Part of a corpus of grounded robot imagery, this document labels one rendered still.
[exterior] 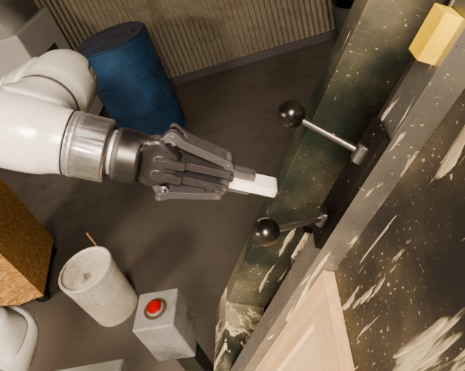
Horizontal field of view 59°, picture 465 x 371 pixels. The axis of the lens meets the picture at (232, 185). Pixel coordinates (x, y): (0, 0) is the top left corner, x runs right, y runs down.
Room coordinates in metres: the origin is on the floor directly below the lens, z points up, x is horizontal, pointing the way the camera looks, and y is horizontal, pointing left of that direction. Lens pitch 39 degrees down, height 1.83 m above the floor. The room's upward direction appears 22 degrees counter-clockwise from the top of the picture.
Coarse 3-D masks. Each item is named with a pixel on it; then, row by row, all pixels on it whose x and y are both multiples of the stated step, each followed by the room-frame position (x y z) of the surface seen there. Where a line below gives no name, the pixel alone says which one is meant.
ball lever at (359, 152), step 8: (280, 104) 0.47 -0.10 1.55; (288, 104) 0.45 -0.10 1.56; (296, 104) 0.45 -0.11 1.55; (280, 112) 0.45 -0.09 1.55; (288, 112) 0.45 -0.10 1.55; (296, 112) 0.44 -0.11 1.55; (304, 112) 0.45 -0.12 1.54; (280, 120) 0.45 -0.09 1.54; (288, 120) 0.44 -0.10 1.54; (296, 120) 0.44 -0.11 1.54; (304, 120) 0.44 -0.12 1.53; (312, 128) 0.43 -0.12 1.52; (320, 128) 0.43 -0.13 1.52; (328, 136) 0.42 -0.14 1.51; (336, 136) 0.41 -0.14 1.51; (344, 144) 0.40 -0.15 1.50; (352, 144) 0.40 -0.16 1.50; (360, 144) 0.39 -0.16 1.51; (352, 152) 0.39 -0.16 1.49; (360, 152) 0.38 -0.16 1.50; (352, 160) 0.39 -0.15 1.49; (360, 160) 0.38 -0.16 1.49
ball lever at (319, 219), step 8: (320, 208) 0.41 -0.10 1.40; (312, 216) 0.40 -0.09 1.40; (320, 216) 0.40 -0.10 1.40; (256, 224) 0.38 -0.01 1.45; (264, 224) 0.37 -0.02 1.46; (272, 224) 0.37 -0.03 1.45; (288, 224) 0.39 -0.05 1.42; (296, 224) 0.39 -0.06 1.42; (304, 224) 0.39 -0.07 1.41; (320, 224) 0.40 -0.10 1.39; (256, 232) 0.37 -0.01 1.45; (264, 232) 0.36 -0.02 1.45; (272, 232) 0.36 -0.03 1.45; (256, 240) 0.36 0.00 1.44; (264, 240) 0.36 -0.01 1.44; (272, 240) 0.36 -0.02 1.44
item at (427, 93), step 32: (416, 64) 0.39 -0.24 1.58; (448, 64) 0.34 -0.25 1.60; (416, 96) 0.35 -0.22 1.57; (448, 96) 0.34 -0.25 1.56; (416, 128) 0.35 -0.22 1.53; (384, 160) 0.36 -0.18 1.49; (384, 192) 0.36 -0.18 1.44; (352, 224) 0.37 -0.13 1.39; (320, 256) 0.39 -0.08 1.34; (288, 288) 0.42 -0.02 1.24; (256, 352) 0.43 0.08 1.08
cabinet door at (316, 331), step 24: (312, 288) 0.39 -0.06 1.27; (336, 288) 0.35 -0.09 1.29; (312, 312) 0.35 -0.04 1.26; (336, 312) 0.31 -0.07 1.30; (288, 336) 0.38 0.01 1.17; (312, 336) 0.33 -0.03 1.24; (336, 336) 0.28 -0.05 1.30; (264, 360) 0.42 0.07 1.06; (288, 360) 0.35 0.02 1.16; (312, 360) 0.30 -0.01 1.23; (336, 360) 0.25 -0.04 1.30
